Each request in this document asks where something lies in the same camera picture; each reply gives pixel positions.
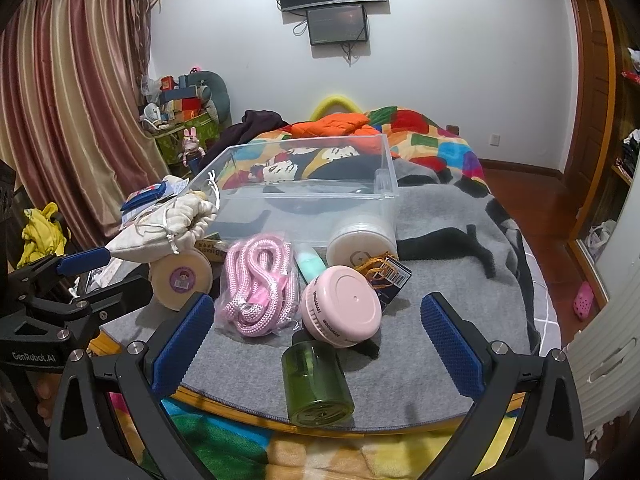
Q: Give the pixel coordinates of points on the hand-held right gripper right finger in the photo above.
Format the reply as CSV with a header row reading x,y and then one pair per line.
x,y
452,347

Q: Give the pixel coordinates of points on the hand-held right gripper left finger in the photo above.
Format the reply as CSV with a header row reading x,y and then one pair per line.
x,y
181,347

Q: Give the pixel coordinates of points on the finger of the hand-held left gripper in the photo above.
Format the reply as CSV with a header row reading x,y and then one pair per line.
x,y
120,292
82,261

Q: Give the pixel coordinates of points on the cream round tin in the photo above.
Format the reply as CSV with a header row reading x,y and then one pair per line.
x,y
180,280

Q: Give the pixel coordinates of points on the white plush toy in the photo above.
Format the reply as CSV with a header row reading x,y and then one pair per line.
x,y
165,225

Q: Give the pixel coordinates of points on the pink plush item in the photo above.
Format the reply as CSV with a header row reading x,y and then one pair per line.
x,y
345,305

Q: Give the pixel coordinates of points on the green translucent jar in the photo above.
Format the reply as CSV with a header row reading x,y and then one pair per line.
x,y
315,385

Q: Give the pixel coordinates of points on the clear plastic storage box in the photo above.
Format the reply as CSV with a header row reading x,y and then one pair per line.
x,y
250,220

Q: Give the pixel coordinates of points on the person's left hand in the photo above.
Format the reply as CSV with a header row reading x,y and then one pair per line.
x,y
46,395

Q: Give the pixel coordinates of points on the yellow cloth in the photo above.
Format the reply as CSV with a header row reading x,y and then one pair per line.
x,y
45,235

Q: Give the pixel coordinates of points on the grey and black blanket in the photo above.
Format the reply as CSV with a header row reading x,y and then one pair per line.
x,y
450,260

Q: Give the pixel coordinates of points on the blue case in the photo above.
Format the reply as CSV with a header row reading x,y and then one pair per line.
x,y
145,197

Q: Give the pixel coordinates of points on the orange toy figure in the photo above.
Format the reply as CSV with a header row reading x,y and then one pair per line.
x,y
390,276

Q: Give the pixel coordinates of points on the rainbow fleece blanket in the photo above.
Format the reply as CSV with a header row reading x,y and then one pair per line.
x,y
220,440

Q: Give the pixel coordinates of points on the pink clog shoe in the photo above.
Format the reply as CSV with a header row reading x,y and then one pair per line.
x,y
582,300

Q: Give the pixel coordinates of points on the green patterned cabinet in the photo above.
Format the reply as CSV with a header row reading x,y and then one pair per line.
x,y
172,146

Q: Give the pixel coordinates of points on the mint green bottle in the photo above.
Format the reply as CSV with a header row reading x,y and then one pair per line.
x,y
307,266

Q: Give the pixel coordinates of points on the striped pink gold curtain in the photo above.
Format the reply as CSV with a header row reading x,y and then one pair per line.
x,y
75,110

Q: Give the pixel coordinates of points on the small white fan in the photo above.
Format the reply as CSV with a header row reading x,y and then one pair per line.
x,y
151,114

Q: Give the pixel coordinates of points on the white cabinet door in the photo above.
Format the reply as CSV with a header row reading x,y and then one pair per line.
x,y
615,360

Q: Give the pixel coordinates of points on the white bag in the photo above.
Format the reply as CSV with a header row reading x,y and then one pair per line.
x,y
602,237

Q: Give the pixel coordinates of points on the pile of colourful boxes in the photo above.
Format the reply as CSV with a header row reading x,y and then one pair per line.
x,y
180,100

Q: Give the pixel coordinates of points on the colourful patchwork quilt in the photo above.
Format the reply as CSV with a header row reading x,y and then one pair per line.
x,y
440,150

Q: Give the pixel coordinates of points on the dark maroon clothing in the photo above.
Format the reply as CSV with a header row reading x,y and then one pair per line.
x,y
255,125

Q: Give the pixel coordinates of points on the grey neck pillow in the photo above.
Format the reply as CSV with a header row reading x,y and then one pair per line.
x,y
220,90

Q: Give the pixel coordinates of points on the orange jacket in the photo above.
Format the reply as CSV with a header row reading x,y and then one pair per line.
x,y
330,125

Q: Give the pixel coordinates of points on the wooden shelf with clothes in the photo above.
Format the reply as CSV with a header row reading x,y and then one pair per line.
x,y
627,145

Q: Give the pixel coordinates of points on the wooden door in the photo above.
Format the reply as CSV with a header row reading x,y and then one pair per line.
x,y
590,110

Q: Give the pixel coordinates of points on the white wall socket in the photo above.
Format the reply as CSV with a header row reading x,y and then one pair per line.
x,y
494,140

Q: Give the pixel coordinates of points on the small black wall monitor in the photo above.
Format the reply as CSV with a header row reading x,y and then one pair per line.
x,y
335,25

